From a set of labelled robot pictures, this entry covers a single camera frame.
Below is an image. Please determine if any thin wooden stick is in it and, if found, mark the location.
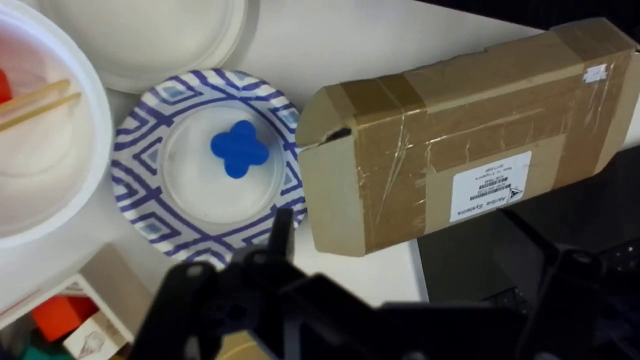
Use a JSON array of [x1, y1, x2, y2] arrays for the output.
[[0, 89, 84, 131], [0, 78, 75, 116]]

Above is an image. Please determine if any white bowl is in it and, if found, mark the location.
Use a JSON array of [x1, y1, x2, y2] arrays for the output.
[[0, 0, 114, 250]]

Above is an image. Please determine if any brown cardboard box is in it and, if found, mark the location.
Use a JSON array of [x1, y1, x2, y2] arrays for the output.
[[295, 16, 640, 257]]

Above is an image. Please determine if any black laptop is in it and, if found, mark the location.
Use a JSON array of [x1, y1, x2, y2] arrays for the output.
[[416, 146, 640, 360]]

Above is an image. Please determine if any orange block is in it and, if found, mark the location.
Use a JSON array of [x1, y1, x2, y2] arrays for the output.
[[30, 294, 101, 344]]

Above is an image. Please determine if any blue cross-shaped block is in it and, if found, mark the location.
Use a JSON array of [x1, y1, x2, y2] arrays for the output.
[[210, 118, 272, 179]]

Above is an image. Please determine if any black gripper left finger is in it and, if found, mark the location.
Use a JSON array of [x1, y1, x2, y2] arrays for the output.
[[128, 206, 316, 360]]

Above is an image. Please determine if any red block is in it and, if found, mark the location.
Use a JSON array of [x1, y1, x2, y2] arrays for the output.
[[0, 68, 14, 106]]

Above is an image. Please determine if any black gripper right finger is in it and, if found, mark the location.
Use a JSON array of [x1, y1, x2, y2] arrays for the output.
[[496, 206, 640, 360]]

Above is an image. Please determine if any blue patterned paper plate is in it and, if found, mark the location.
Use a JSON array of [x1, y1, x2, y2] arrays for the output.
[[108, 68, 308, 270]]

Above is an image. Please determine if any plain white plate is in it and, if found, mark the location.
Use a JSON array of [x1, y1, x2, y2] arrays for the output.
[[36, 0, 262, 95]]

